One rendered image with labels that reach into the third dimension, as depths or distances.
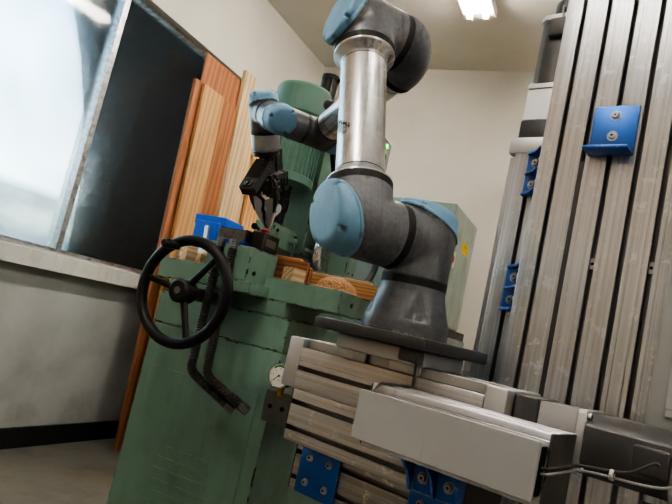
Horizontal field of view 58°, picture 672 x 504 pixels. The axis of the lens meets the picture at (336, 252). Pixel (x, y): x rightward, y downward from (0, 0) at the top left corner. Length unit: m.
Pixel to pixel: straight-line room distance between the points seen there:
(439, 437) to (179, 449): 1.07
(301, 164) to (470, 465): 1.22
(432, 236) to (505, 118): 3.23
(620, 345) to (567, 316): 0.09
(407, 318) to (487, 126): 3.29
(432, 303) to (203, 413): 0.88
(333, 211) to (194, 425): 0.94
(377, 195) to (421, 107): 3.43
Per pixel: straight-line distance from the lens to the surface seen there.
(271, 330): 1.64
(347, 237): 0.96
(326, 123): 1.51
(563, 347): 1.10
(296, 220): 1.95
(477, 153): 4.18
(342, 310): 1.58
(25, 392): 3.04
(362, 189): 0.99
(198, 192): 3.37
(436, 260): 1.04
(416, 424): 0.84
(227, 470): 1.70
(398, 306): 1.02
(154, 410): 1.84
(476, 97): 4.33
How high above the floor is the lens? 0.80
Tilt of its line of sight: 7 degrees up
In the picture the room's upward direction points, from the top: 13 degrees clockwise
